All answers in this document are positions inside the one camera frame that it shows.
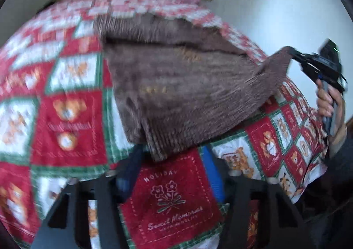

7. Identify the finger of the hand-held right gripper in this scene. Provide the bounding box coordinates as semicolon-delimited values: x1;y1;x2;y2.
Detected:
299;62;322;82
287;46;313;63

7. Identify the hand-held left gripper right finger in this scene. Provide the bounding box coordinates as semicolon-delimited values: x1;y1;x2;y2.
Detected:
203;146;312;249

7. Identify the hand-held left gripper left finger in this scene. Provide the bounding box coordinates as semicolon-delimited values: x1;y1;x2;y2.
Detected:
30;144;144;249

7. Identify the brown knit sweater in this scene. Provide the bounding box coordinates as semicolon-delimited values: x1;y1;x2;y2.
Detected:
93;12;295;163

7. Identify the person's right forearm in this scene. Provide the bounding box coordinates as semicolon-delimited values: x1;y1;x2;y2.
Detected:
327;125;353;186

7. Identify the person's right hand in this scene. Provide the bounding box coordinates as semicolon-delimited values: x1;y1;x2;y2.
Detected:
316;78;347;151

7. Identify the red checked printed bedspread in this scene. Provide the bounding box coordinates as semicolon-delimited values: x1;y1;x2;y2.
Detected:
0;0;331;249

